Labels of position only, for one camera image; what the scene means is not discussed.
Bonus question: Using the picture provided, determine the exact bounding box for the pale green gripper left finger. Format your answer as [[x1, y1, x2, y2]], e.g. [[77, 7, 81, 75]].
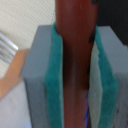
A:
[[21, 25, 64, 128]]

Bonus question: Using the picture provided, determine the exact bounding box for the grey green gripper right finger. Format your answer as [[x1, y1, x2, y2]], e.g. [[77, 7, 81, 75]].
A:
[[88, 26, 128, 128]]

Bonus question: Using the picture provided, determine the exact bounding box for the brown toy sausage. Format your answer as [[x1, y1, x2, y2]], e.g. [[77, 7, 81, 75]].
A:
[[55, 0, 99, 128]]

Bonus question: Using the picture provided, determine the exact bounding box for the beige woven placemat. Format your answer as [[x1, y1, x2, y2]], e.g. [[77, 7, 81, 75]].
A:
[[0, 0, 55, 128]]

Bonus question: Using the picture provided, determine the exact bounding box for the fork with orange handle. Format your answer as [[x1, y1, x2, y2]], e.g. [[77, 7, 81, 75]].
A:
[[0, 32, 29, 99]]

